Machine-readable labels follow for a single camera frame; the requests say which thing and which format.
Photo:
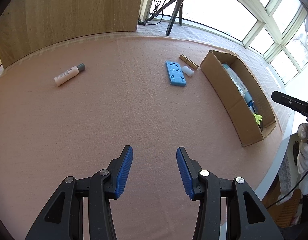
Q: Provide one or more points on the small pink bottle grey cap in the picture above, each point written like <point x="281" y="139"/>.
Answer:
<point x="66" y="75"/>

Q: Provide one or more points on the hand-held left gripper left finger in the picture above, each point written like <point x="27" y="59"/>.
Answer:
<point x="124" y="172"/>

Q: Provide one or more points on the black power strip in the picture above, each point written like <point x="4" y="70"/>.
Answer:
<point x="142" y="22"/>

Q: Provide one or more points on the white lace cloth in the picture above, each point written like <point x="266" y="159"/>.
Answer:
<point x="286" y="172"/>

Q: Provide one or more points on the yellow shuttlecock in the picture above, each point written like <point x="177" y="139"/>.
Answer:
<point x="257" y="118"/>

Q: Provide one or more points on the wooden clothespin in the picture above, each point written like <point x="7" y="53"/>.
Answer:
<point x="191" y="63"/>

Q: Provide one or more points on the checked table cloth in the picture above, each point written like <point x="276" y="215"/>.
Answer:
<point x="206" y="37"/>

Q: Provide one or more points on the blue phone stand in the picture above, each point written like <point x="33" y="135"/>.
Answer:
<point x="180" y="81"/>

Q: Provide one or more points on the cardboard box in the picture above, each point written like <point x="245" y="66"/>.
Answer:
<point x="224" y="87"/>

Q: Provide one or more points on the large light wooden board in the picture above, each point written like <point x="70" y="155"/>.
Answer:
<point x="69" y="10"/>

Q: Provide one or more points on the white lotion bottle blue cap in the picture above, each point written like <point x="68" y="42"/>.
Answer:
<point x="234" y="78"/>

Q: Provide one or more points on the blue round tape measure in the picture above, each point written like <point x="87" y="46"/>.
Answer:
<point x="250" y="107"/>

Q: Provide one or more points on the white eraser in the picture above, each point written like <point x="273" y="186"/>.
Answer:
<point x="188" y="71"/>

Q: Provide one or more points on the white window frame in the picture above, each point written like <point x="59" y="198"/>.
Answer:
<point x="259" y="30"/>

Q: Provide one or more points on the orange ribbed panel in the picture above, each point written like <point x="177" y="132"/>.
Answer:
<point x="289" y="210"/>

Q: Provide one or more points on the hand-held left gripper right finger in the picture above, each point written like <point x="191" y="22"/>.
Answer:
<point x="182" y="172"/>

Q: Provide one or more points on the person's right hand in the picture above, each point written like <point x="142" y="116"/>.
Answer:
<point x="306" y="157"/>

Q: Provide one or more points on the black tripod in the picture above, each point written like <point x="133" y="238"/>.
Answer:
<point x="170" y="27"/>

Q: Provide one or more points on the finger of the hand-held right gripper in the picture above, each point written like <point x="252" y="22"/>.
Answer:
<point x="290" y="102"/>

